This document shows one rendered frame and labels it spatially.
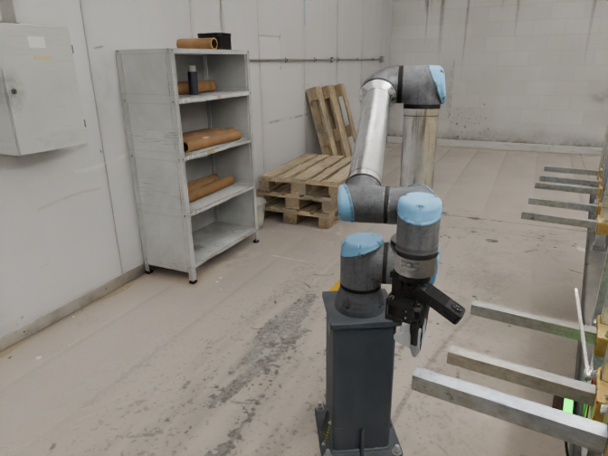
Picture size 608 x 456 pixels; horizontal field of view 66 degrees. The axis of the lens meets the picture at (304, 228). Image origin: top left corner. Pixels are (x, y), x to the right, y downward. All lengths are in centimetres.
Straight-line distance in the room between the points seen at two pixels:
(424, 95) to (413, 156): 19
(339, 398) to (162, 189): 198
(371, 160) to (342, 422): 110
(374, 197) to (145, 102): 236
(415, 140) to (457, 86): 727
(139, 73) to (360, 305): 216
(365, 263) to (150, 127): 201
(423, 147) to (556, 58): 723
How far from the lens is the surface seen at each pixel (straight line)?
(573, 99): 876
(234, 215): 413
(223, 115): 398
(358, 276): 167
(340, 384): 184
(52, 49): 281
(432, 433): 220
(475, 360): 111
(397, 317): 110
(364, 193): 111
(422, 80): 155
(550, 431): 85
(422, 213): 98
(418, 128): 156
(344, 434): 200
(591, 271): 210
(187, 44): 367
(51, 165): 307
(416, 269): 102
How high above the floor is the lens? 147
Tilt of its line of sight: 20 degrees down
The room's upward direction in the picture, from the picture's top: 1 degrees counter-clockwise
